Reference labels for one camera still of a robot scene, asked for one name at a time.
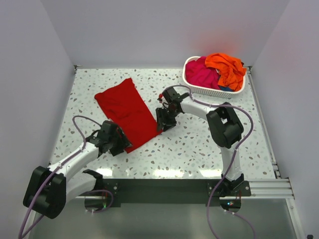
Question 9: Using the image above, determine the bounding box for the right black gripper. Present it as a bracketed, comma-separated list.
[156, 107, 180, 132]

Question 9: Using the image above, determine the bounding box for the red t shirt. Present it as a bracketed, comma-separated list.
[94, 78, 162, 153]

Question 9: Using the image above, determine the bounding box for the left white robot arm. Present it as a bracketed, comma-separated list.
[23, 120, 132, 219]

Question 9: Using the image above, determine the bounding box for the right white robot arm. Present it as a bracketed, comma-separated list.
[156, 87, 244, 196]

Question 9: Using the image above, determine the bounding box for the magenta t shirt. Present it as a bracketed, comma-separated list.
[185, 56, 220, 90]

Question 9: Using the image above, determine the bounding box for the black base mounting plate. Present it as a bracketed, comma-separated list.
[74, 178, 251, 209]

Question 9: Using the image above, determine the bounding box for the white laundry basket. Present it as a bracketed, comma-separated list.
[182, 56, 247, 99]

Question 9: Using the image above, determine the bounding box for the orange t shirt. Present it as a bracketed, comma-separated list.
[205, 53, 246, 92]

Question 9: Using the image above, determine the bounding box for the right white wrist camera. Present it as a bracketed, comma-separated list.
[158, 93, 167, 104]

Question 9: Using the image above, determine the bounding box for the aluminium frame rail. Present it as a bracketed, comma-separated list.
[62, 176, 294, 201]

